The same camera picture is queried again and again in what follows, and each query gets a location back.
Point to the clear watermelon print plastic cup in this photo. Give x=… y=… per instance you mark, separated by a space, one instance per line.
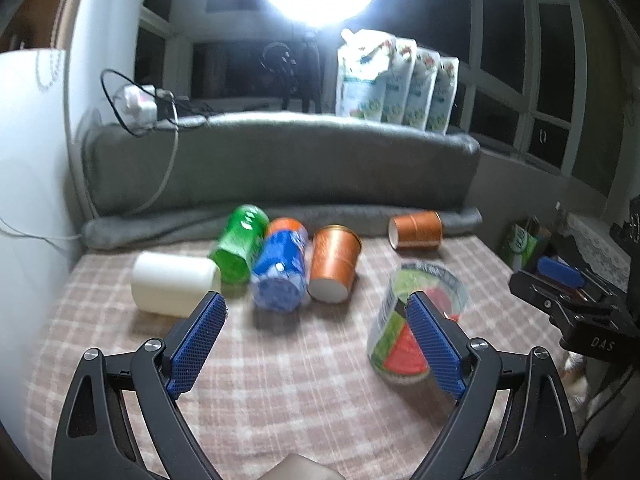
x=417 y=320

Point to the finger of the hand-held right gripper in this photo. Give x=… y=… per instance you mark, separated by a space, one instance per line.
x=560 y=270

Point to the copper paper cup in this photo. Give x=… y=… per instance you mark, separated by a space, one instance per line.
x=416 y=230
x=334 y=267

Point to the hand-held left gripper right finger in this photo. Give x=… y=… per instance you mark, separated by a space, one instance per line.
x=434 y=347

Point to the black tripod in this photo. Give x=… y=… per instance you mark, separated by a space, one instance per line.
x=306 y=70

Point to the white refill pouch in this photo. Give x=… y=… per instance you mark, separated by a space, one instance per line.
x=444 y=100
x=361 y=80
x=422 y=92
x=401 y=85

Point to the grey cushion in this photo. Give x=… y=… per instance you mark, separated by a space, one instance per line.
x=280 y=160

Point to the green carton box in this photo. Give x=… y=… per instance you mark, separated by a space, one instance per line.
x=520 y=246

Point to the white cup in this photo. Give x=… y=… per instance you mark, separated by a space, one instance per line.
x=172 y=284

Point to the checked pink blanket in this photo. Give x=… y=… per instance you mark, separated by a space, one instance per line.
x=290 y=385

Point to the white power strip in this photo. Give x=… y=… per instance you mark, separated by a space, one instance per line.
x=135 y=106

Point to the rolled grey blanket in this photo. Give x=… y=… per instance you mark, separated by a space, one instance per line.
x=165 y=227

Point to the white lace cloth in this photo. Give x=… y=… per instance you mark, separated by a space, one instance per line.
x=595 y=245

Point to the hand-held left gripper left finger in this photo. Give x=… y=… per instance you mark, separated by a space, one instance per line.
x=196 y=347

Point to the green soda can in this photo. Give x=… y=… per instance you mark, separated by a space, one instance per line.
x=239 y=242

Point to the blue soda can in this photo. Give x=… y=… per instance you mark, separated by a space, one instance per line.
x=280 y=272

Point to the dark framed window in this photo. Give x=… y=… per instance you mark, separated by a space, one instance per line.
x=505 y=50

